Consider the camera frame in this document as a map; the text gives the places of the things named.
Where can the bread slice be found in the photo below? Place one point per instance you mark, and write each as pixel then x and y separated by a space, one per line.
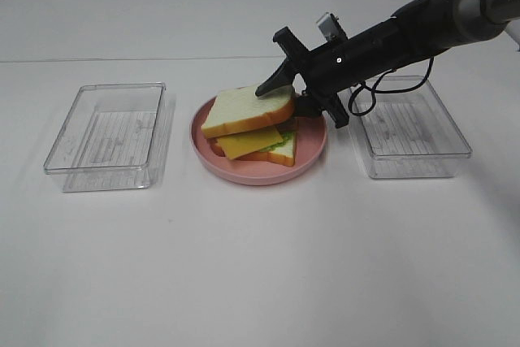
pixel 287 160
pixel 241 110

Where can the red bacon strip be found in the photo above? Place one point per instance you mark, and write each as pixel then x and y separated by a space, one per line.
pixel 290 125

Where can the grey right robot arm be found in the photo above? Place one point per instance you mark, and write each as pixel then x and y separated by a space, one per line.
pixel 420 30

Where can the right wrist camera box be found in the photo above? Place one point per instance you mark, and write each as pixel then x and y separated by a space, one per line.
pixel 328 24

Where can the green lettuce leaf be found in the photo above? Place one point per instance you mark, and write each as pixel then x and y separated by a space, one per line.
pixel 286 146

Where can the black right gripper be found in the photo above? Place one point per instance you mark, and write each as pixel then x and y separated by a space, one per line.
pixel 333 67

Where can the clear left plastic tray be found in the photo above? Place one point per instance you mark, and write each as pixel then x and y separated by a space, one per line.
pixel 113 138

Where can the pink round plate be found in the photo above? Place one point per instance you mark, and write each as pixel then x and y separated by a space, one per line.
pixel 311 139

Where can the clear plastic tray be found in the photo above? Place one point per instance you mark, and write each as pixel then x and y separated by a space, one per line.
pixel 410 136
pixel 113 138

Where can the yellow cheese slice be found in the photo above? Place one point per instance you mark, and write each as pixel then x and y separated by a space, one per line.
pixel 239 144

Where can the clear right plastic tray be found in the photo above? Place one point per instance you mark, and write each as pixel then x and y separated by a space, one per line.
pixel 410 136

